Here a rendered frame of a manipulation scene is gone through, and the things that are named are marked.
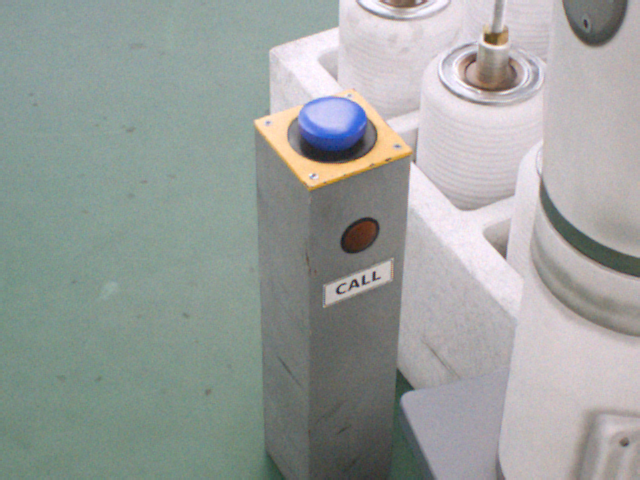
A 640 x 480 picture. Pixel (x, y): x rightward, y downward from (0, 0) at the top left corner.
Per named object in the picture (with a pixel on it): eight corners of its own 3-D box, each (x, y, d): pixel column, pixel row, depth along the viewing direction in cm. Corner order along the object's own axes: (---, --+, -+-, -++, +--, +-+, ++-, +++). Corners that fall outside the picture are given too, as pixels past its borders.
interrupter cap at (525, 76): (502, 35, 99) (503, 27, 99) (566, 89, 95) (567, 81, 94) (416, 65, 96) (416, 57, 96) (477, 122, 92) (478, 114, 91)
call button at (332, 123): (378, 149, 80) (379, 122, 78) (319, 170, 78) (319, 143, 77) (344, 113, 82) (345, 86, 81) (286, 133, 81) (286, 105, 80)
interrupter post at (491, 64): (494, 63, 97) (498, 25, 94) (514, 81, 95) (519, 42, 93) (466, 73, 96) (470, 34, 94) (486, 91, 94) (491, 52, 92)
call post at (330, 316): (391, 478, 101) (414, 155, 79) (309, 516, 98) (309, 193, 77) (344, 413, 105) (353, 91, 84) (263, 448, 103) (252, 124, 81)
